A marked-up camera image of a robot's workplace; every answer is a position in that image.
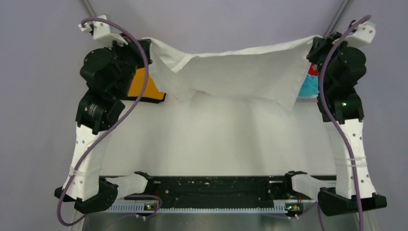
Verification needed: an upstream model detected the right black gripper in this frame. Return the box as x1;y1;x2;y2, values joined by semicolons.
305;32;355;91

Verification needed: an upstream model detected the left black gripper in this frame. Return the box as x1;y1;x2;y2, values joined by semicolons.
104;31;153;99

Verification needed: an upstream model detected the white t shirt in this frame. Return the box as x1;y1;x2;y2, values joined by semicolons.
149;36;314;110

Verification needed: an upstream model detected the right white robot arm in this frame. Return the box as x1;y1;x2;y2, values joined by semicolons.
282;16;387;216

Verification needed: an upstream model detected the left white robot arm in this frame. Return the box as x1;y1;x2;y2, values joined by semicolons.
54;15;154;214

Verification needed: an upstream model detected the red t shirt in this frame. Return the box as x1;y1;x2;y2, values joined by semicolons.
308;64;319;77

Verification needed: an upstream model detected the folded orange t shirt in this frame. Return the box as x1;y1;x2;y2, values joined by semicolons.
127;67;166;102

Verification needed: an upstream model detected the teal t shirt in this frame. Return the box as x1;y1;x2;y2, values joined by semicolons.
298;74;319;97

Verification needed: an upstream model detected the white plastic basket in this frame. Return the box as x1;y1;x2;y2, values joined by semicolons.
296;95;318;101

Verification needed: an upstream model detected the folded black t shirt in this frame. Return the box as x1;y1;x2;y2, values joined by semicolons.
125;92;166;103

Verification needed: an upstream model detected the white slotted cable duct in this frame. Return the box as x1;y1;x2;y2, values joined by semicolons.
105;201;302;214

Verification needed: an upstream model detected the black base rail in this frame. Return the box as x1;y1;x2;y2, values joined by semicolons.
124;175;315;210

